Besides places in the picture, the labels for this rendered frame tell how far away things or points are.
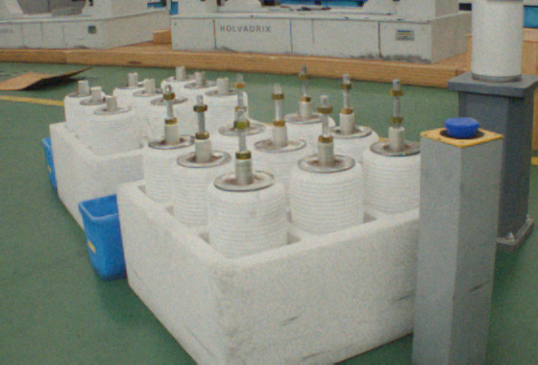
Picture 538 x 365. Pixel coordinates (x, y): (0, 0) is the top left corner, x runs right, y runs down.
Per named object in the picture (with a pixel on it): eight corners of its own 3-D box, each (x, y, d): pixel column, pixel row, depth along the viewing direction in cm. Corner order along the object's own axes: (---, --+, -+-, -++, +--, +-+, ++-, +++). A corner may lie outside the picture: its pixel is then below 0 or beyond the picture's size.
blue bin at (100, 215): (229, 229, 138) (224, 170, 134) (255, 247, 129) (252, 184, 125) (85, 262, 124) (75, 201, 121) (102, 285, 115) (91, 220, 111)
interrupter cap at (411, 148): (415, 142, 99) (415, 138, 99) (428, 157, 92) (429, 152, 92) (365, 145, 99) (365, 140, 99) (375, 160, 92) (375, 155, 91)
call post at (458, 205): (450, 347, 91) (462, 126, 82) (485, 368, 85) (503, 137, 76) (410, 364, 87) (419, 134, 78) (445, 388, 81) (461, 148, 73)
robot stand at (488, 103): (467, 214, 137) (472, 69, 129) (534, 226, 129) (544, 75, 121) (441, 240, 126) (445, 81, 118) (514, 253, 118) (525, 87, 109)
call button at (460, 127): (461, 132, 80) (461, 114, 79) (485, 138, 76) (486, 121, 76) (437, 136, 78) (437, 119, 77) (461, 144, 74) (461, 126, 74)
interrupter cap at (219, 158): (165, 164, 95) (164, 159, 94) (205, 151, 100) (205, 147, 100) (203, 174, 90) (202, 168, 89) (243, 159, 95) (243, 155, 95)
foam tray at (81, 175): (205, 168, 178) (200, 99, 173) (281, 212, 145) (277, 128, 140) (59, 197, 161) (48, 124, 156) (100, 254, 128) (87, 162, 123)
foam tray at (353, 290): (322, 234, 132) (320, 143, 127) (463, 312, 99) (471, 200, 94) (128, 284, 115) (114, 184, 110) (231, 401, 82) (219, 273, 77)
